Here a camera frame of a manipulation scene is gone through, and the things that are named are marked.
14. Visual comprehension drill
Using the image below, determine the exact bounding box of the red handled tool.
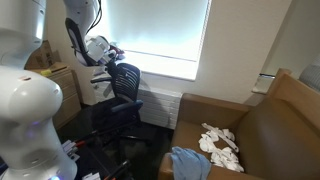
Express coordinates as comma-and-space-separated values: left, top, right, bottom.
74, 131, 98, 148

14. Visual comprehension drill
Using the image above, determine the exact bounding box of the grey striped cushion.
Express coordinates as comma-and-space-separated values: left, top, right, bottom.
297, 53, 320, 93

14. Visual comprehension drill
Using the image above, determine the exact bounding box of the crumpled white cloth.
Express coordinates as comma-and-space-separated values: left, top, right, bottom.
197, 122, 245, 173

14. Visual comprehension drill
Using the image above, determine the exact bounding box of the brown cardboard box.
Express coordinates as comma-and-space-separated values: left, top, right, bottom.
24, 39, 62, 71

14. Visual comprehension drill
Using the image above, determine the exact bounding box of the black rod with handle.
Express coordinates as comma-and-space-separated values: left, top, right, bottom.
102, 159, 133, 180

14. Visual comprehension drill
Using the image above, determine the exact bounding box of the small yellow object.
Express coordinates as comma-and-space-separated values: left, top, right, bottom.
39, 68, 53, 77

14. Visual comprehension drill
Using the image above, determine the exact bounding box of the light blue cloth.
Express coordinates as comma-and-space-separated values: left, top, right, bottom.
169, 145, 212, 180

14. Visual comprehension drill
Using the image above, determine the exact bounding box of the white window roller blind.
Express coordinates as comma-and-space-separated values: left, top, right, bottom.
99, 0, 210, 63

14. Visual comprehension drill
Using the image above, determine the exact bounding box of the light wooden drawer cabinet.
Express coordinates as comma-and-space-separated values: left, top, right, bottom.
29, 62, 83, 131

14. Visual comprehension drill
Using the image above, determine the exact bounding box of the brown leather sofa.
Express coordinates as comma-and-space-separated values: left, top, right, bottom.
157, 67, 320, 180

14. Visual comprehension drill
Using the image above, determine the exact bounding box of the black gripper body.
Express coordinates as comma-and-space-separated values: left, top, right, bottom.
105, 54, 119, 80

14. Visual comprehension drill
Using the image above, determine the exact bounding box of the white plug connectors bundle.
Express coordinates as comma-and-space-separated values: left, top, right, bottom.
61, 139, 81, 163

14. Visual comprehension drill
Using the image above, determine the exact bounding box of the small white paper box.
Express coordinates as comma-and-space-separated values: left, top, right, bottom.
81, 171, 101, 180

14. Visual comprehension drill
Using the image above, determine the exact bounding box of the white wall heater unit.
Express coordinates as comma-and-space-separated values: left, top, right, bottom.
91, 69, 183, 131

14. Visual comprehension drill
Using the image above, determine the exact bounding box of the maroon and white item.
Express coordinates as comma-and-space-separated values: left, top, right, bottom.
107, 42, 126, 60

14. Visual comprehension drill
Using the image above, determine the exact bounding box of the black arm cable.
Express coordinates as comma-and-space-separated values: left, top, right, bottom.
85, 0, 103, 35

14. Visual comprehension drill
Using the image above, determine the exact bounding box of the dark blue office chair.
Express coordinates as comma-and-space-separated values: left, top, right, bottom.
89, 61, 158, 145

